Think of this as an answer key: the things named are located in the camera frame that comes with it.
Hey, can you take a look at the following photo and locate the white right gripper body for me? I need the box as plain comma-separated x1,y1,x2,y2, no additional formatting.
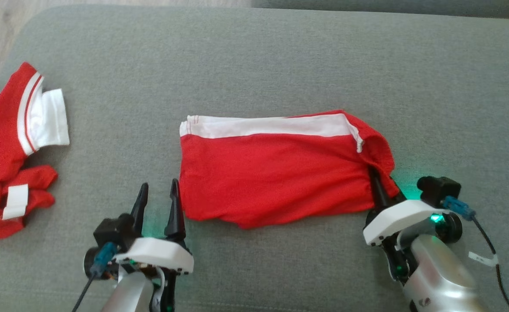
362,199,453,247

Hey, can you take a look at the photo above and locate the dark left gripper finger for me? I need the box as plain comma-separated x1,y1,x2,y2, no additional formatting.
164,178,188,244
130,182,149,237

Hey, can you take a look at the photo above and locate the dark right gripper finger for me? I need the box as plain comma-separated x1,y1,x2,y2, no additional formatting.
389,175,408,205
368,166,390,209

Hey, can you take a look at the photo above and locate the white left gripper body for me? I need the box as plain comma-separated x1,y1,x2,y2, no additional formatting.
113,237,195,275

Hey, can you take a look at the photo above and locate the red shorts white waistband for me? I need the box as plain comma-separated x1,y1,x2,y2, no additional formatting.
179,110,400,230

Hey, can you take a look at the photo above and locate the grey fabric sofa section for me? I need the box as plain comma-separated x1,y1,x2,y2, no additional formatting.
251,0,509,20

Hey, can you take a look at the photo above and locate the black right cable blue plug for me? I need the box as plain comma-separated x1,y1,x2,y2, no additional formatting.
441,195,509,312

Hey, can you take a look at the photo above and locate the black cable blue plug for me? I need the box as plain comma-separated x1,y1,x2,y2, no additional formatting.
441,195,509,312
71,242,119,312

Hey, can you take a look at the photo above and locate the black left cable blue plug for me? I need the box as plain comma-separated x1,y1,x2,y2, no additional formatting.
71,242,119,312

